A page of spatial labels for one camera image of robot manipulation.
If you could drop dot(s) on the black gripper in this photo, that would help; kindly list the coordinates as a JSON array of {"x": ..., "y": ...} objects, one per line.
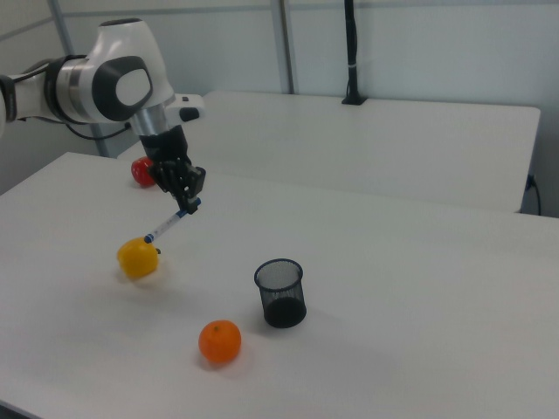
[{"x": 168, "y": 153}]

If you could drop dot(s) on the blue and white marker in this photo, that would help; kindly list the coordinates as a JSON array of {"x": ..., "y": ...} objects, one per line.
[{"x": 167, "y": 224}]

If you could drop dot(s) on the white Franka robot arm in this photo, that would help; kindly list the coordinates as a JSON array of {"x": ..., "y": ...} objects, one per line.
[{"x": 109, "y": 83}]

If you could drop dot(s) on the red apple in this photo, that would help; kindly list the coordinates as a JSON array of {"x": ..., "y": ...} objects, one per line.
[{"x": 140, "y": 172}]

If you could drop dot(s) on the yellow bell pepper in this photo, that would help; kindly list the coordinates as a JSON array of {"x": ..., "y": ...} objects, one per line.
[{"x": 137, "y": 259}]

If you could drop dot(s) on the black mesh pen cup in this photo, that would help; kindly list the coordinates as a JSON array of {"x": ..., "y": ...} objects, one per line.
[{"x": 283, "y": 297}]

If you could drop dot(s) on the orange fruit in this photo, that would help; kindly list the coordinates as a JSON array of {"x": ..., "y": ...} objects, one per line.
[{"x": 219, "y": 341}]

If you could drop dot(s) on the white side table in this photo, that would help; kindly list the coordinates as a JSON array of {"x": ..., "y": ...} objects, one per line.
[{"x": 384, "y": 144}]

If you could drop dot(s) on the black pole with clamp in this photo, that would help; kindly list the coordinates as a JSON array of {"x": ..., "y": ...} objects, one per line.
[{"x": 352, "y": 57}]

